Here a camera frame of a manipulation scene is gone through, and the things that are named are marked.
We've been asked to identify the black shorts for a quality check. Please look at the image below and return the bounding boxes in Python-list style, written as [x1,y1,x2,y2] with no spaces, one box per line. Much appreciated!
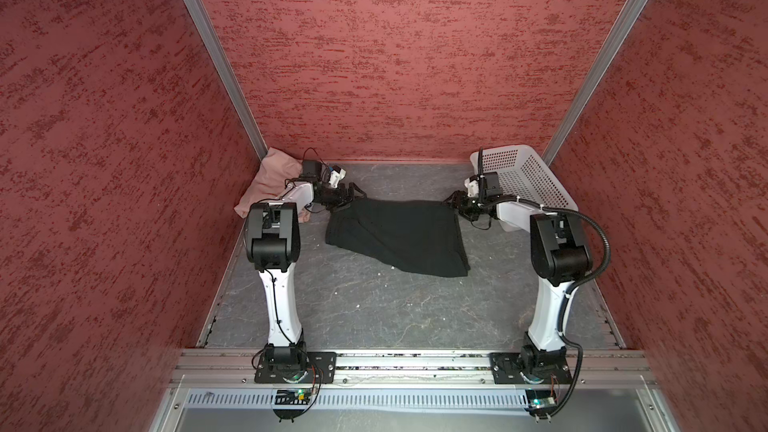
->
[325,198,471,278]

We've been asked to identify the pink shorts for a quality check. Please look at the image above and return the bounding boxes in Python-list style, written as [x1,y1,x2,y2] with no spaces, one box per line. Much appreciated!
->
[234,148,304,219]

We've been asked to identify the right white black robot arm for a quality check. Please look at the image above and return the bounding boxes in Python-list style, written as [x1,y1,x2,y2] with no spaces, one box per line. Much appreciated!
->
[444,173,593,384]

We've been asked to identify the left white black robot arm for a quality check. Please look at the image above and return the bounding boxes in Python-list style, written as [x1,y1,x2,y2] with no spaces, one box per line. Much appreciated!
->
[244,180,367,383]

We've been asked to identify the white plastic basket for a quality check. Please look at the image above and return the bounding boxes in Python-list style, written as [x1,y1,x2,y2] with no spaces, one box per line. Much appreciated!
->
[482,145,578,232]

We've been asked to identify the left green circuit board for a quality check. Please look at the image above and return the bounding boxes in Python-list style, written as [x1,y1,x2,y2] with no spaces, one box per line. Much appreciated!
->
[274,389,312,408]

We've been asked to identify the green circuit board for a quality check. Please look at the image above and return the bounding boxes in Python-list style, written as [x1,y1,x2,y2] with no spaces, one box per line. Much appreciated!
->
[525,390,557,416]
[274,389,312,408]

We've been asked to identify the right green circuit board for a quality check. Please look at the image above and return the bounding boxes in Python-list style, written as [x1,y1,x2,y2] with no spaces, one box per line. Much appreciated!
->
[525,390,557,416]

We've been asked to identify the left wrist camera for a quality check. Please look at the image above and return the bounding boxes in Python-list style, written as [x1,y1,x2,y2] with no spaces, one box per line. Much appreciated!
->
[298,160,346,189]

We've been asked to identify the right black corrugated cable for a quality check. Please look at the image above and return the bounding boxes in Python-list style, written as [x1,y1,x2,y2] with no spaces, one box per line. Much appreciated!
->
[476,146,612,418]

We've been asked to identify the right aluminium corner post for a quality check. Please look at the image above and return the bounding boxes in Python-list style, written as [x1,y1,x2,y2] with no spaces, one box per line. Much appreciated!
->
[542,0,649,165]

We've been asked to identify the aluminium corner post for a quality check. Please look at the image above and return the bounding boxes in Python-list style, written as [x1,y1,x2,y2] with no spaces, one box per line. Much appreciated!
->
[542,0,649,165]
[182,0,268,159]

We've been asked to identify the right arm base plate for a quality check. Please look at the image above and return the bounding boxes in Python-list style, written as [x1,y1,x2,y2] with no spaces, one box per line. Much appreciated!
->
[489,347,572,385]

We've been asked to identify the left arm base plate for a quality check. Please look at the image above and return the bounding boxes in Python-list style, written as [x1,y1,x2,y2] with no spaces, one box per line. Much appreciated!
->
[253,348,337,386]

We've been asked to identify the white slotted cable duct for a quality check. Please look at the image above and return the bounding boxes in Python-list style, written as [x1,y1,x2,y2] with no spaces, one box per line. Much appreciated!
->
[185,389,527,414]

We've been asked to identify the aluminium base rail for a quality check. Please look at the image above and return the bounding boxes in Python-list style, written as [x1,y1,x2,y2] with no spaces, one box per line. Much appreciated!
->
[171,348,659,389]

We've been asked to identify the left aluminium corner post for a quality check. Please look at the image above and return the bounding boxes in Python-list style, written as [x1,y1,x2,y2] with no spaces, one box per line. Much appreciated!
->
[182,0,268,159]

